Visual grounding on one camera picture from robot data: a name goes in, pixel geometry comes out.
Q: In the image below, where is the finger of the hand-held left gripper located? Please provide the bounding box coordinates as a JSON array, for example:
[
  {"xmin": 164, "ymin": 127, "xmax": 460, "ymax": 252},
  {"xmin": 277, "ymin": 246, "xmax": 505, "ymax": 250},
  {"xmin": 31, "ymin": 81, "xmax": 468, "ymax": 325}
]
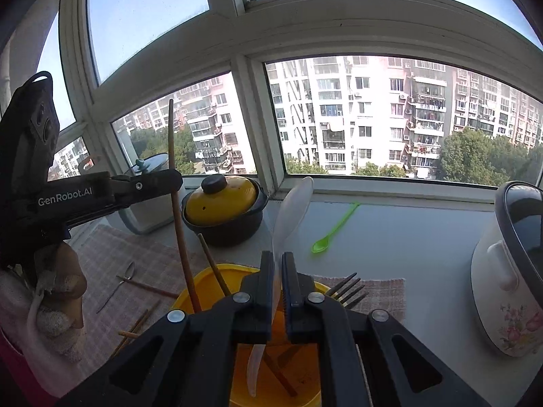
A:
[{"xmin": 63, "ymin": 167, "xmax": 184, "ymax": 230}]

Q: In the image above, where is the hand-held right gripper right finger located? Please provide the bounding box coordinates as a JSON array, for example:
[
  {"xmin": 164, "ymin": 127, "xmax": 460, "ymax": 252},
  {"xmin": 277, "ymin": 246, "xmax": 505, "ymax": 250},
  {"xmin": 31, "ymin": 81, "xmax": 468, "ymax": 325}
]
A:
[{"xmin": 281, "ymin": 252, "xmax": 493, "ymax": 407}]

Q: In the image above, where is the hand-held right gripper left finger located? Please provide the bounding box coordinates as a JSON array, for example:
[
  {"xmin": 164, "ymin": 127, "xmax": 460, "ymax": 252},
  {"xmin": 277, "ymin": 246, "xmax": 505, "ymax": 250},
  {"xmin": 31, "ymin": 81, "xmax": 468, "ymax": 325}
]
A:
[{"xmin": 55, "ymin": 251, "xmax": 276, "ymax": 407}]

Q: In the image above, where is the metal fork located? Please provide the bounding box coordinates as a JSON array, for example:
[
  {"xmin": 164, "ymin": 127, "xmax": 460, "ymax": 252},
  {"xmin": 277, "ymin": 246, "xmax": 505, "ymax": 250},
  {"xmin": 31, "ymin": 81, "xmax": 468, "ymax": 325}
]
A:
[{"xmin": 326, "ymin": 272, "xmax": 369, "ymax": 309}]

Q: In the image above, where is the yellow plastic container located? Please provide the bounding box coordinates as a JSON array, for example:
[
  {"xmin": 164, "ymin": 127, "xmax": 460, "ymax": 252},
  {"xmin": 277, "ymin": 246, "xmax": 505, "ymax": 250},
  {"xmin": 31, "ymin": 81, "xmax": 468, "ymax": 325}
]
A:
[{"xmin": 171, "ymin": 263, "xmax": 336, "ymax": 407}]

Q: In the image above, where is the metal spoon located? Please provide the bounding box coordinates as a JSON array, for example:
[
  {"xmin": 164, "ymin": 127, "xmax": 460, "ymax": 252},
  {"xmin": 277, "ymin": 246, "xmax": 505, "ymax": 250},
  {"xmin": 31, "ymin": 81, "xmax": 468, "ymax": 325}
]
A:
[{"xmin": 95, "ymin": 261, "xmax": 136, "ymax": 314}]

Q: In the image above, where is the white plastic spoon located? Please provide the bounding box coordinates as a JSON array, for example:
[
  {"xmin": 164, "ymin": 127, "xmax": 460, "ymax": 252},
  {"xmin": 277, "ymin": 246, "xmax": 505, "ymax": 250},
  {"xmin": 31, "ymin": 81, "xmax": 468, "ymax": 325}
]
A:
[{"xmin": 247, "ymin": 176, "xmax": 315, "ymax": 398}]

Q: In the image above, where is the person's left hand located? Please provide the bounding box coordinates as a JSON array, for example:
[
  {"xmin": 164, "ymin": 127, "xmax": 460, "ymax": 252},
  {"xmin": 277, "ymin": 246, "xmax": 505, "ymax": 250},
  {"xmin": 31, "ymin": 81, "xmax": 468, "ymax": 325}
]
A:
[{"xmin": 26, "ymin": 241, "xmax": 88, "ymax": 364}]

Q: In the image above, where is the glass pot lid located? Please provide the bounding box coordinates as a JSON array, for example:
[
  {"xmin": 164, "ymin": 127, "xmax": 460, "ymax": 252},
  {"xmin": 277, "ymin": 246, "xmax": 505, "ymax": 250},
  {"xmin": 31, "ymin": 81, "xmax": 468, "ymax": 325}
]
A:
[{"xmin": 123, "ymin": 153, "xmax": 170, "ymax": 177}]

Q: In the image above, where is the teal and white pot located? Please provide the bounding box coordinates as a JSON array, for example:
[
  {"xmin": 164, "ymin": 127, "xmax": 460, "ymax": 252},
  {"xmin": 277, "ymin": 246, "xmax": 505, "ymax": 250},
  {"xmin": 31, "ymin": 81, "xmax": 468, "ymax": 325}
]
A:
[{"xmin": 116, "ymin": 153, "xmax": 187, "ymax": 235}]

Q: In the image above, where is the green plastic spoon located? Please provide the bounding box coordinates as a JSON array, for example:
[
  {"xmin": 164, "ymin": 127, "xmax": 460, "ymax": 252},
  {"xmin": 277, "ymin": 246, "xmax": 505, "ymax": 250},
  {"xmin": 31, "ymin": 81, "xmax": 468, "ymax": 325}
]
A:
[{"xmin": 312, "ymin": 202, "xmax": 361, "ymax": 254}]

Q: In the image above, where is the black casserole pot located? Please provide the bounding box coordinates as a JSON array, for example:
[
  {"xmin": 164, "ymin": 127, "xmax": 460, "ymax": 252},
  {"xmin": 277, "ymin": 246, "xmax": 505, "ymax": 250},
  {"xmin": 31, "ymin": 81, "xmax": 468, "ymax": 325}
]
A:
[{"xmin": 182, "ymin": 187, "xmax": 269, "ymax": 247}]

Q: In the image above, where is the pink plaid cloth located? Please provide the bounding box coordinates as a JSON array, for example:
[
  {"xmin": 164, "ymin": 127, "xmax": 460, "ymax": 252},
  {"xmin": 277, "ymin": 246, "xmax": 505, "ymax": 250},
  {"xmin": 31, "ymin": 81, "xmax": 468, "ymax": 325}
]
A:
[{"xmin": 63, "ymin": 224, "xmax": 407, "ymax": 363}]

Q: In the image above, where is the yellow casserole lid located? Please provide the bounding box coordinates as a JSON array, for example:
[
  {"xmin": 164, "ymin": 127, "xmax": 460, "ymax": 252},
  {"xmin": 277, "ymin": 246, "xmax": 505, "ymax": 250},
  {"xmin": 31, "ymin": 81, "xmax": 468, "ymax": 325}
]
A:
[{"xmin": 184, "ymin": 175, "xmax": 259, "ymax": 226}]

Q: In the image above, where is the floral rice cooker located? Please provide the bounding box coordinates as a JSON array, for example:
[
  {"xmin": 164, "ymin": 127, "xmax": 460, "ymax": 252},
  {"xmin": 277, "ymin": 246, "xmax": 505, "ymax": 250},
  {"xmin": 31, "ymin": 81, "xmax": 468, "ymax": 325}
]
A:
[{"xmin": 471, "ymin": 181, "xmax": 543, "ymax": 357}]

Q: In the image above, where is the dark rice cooker lid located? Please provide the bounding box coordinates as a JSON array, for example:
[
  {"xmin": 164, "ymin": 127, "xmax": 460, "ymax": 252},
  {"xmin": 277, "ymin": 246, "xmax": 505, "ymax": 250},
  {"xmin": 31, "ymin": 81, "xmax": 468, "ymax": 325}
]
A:
[{"xmin": 494, "ymin": 181, "xmax": 543, "ymax": 272}]

